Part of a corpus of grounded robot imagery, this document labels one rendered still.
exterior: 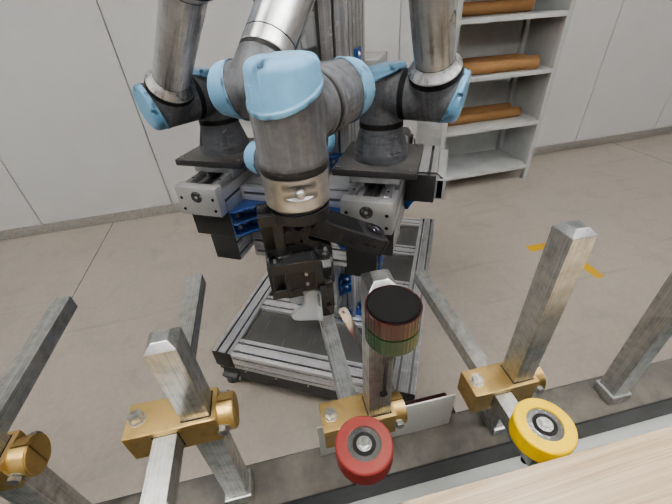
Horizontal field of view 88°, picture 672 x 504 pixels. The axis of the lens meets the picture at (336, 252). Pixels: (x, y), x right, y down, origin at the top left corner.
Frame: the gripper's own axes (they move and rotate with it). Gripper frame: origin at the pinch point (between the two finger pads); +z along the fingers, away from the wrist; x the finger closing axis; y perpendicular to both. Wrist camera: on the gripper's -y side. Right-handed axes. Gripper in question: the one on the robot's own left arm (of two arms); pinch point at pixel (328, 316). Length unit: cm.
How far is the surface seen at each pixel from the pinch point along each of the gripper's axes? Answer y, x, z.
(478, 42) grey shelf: -176, -258, -6
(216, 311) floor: 49, -117, 101
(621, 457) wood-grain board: -33.1, 24.1, 10.5
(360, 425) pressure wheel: -1.6, 12.4, 9.9
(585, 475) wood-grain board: -27.1, 24.8, 10.5
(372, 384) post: -4.2, 9.6, 5.0
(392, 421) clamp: -7.3, 10.4, 15.0
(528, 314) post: -28.7, 7.5, -0.2
